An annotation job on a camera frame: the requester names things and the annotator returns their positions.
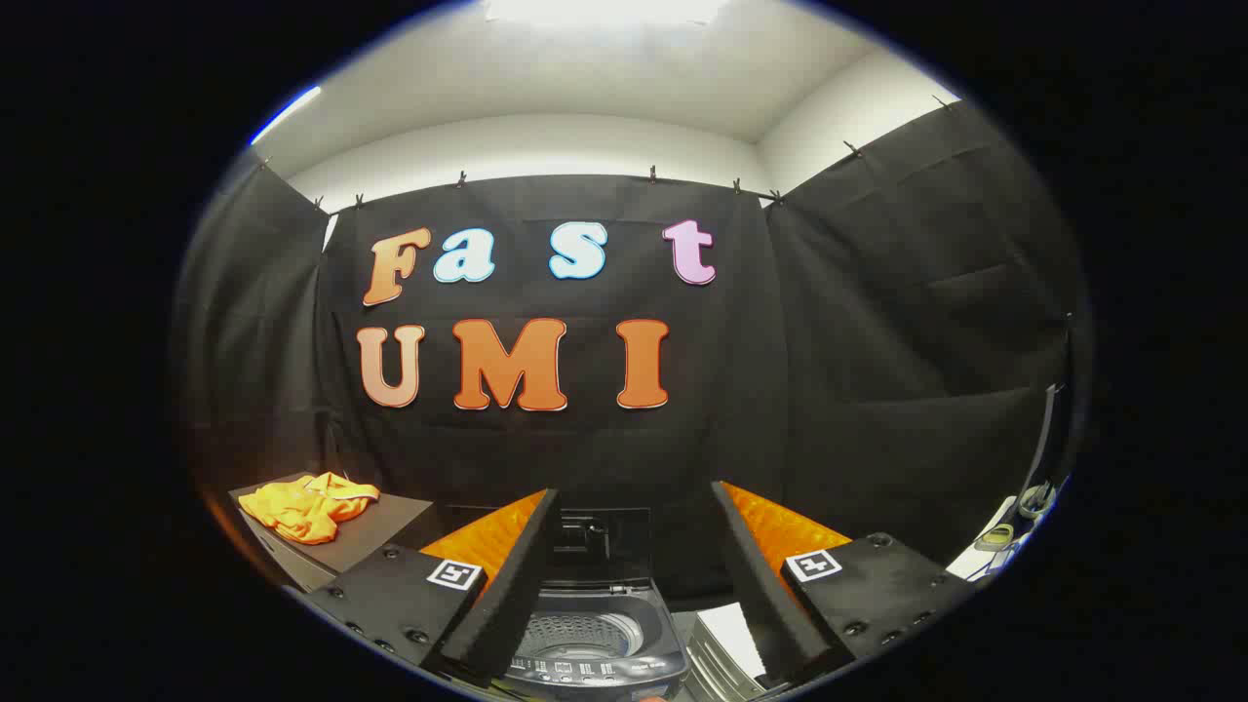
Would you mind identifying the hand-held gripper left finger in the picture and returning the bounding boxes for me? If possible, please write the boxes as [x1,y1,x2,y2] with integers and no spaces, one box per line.
[302,487,562,685]

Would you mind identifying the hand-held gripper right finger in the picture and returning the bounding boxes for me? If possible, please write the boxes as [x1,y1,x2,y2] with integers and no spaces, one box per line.
[710,480,978,691]

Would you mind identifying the dark grey washing machine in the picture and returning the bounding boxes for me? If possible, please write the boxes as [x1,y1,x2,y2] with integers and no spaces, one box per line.
[505,580,691,702]

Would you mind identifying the yellow polo shirt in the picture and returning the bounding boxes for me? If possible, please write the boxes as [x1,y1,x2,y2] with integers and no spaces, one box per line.
[238,472,381,545]

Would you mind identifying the white ribbed panel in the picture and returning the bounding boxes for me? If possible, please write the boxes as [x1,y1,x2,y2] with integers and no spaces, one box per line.
[687,603,776,701]

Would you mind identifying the black backdrop cloth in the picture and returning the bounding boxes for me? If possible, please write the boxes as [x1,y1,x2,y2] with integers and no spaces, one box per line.
[171,97,1093,605]

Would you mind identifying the grey cabinet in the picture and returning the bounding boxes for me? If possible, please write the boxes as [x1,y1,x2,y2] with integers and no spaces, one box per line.
[229,473,435,593]

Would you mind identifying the white board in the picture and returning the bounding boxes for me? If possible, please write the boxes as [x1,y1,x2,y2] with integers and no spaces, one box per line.
[944,495,1034,584]

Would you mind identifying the ceiling strip light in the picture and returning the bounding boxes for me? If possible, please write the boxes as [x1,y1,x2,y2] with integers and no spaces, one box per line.
[249,85,323,146]

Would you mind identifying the ceiling light panel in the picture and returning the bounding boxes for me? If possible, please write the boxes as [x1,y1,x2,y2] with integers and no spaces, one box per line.
[486,0,730,26]

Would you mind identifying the grey strap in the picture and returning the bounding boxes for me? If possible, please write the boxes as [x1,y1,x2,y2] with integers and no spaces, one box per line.
[1017,383,1066,520]

